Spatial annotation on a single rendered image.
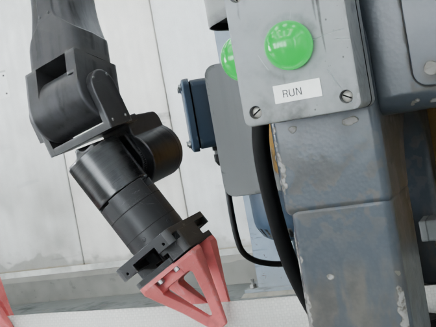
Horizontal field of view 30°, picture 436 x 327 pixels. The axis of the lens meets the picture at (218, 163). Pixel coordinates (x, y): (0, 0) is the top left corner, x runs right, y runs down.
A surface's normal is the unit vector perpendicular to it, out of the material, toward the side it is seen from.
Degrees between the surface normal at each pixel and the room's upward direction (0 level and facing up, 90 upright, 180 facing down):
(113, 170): 76
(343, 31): 90
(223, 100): 90
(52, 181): 90
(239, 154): 90
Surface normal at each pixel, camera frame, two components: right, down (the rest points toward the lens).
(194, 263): -0.05, 0.38
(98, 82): 0.79, -0.35
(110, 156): 0.37, -0.41
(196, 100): 0.07, 0.04
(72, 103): -0.41, 0.30
